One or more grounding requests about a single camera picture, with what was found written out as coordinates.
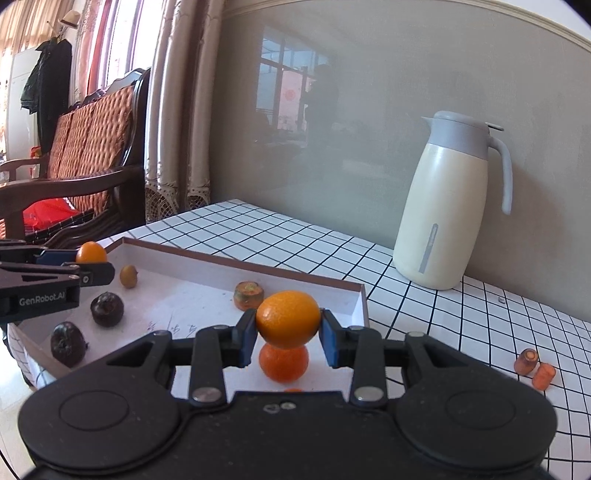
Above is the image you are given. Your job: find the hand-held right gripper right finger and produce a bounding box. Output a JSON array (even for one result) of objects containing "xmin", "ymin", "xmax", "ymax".
[{"xmin": 320, "ymin": 308, "xmax": 476, "ymax": 408}]

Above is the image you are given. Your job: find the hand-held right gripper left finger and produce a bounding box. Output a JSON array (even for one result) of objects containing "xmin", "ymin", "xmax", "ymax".
[{"xmin": 105, "ymin": 308, "xmax": 259, "ymax": 408}]

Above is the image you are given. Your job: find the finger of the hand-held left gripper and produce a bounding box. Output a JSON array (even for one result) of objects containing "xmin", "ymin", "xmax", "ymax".
[
  {"xmin": 0, "ymin": 239, "xmax": 80, "ymax": 267},
  {"xmin": 0, "ymin": 261, "xmax": 116, "ymax": 289}
]

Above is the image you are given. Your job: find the small orange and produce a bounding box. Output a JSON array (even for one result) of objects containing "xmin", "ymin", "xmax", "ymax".
[
  {"xmin": 75, "ymin": 241, "xmax": 108, "ymax": 265},
  {"xmin": 255, "ymin": 290, "xmax": 321, "ymax": 350}
]

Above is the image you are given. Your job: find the dark purple fruit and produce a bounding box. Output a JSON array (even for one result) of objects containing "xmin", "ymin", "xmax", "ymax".
[{"xmin": 90, "ymin": 292, "xmax": 125, "ymax": 328}]

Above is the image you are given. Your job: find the carrot top piece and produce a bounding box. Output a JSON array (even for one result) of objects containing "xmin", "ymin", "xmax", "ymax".
[{"xmin": 233, "ymin": 281, "xmax": 266, "ymax": 311}]

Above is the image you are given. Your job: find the shallow cardboard box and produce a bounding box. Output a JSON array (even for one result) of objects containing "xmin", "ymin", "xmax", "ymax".
[{"xmin": 7, "ymin": 237, "xmax": 370, "ymax": 394}]

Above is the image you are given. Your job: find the deep orange mandarin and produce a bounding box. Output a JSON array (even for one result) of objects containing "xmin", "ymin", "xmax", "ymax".
[{"xmin": 259, "ymin": 344, "xmax": 309, "ymax": 383}]

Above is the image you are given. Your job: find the red plastic bag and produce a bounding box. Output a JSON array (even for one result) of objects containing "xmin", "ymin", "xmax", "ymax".
[{"xmin": 22, "ymin": 198, "xmax": 77, "ymax": 228}]

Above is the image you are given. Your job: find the checkered tablecloth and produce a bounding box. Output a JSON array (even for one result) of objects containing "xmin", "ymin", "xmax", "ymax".
[{"xmin": 7, "ymin": 198, "xmax": 591, "ymax": 480}]

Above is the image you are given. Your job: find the wooden sofa bench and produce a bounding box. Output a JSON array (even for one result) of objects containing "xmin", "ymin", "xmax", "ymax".
[{"xmin": 0, "ymin": 68, "xmax": 151, "ymax": 243}]

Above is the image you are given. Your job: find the dark hanging coat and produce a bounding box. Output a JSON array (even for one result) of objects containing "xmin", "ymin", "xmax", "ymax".
[{"xmin": 21, "ymin": 39, "xmax": 74, "ymax": 153}]

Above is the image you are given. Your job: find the cream thermos jug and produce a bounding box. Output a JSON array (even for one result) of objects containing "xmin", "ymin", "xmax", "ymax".
[{"xmin": 392, "ymin": 110, "xmax": 514, "ymax": 291}]

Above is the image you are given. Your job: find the dark-skinned carrot piece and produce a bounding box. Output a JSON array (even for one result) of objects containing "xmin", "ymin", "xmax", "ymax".
[{"xmin": 514, "ymin": 348, "xmax": 539, "ymax": 376}]

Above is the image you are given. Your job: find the beige curtain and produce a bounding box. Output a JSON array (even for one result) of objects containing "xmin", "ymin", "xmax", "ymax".
[{"xmin": 74, "ymin": 0, "xmax": 225, "ymax": 224}]

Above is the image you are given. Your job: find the orange carrot piece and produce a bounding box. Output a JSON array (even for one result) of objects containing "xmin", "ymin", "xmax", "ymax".
[{"xmin": 532, "ymin": 363, "xmax": 556, "ymax": 391}]

